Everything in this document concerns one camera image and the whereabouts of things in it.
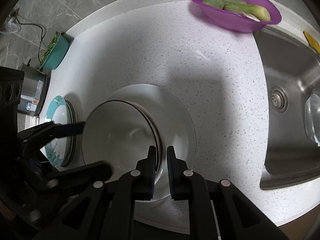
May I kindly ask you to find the teal floral plate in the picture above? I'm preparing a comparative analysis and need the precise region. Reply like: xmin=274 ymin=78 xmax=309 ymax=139
xmin=44 ymin=95 xmax=72 ymax=167

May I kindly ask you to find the large white bowl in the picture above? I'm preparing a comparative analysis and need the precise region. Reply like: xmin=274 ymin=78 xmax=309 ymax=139
xmin=105 ymin=83 xmax=197 ymax=203

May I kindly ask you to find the red floral bowl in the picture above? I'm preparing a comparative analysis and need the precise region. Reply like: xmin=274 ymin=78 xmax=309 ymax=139
xmin=81 ymin=100 xmax=165 ymax=181

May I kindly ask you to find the green gourd piece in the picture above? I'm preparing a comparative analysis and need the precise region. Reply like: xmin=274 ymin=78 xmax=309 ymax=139
xmin=203 ymin=0 xmax=271 ymax=22

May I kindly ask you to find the white power cable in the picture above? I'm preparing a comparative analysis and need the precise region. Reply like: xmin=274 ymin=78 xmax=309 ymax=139
xmin=0 ymin=19 xmax=21 ymax=34

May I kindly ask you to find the wall socket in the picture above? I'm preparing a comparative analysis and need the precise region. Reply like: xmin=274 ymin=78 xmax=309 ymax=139
xmin=8 ymin=7 xmax=20 ymax=22

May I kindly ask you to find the yellow sponge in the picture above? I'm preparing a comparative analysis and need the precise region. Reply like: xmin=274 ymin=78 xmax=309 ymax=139
xmin=303 ymin=30 xmax=320 ymax=54

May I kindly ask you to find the steel sink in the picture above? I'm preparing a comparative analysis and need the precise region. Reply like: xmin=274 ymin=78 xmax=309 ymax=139
xmin=253 ymin=28 xmax=319 ymax=190

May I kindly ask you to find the purple plastic basin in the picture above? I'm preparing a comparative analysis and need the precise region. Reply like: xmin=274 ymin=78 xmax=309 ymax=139
xmin=191 ymin=0 xmax=282 ymax=33

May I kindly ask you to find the sink drain strainer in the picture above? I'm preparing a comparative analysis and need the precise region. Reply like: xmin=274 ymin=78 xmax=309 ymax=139
xmin=269 ymin=86 xmax=289 ymax=113

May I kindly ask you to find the teal basin with greens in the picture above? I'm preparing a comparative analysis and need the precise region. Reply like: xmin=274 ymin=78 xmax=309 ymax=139
xmin=40 ymin=32 xmax=69 ymax=70

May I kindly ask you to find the black power cable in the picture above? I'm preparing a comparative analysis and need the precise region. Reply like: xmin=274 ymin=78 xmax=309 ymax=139
xmin=17 ymin=22 xmax=47 ymax=63

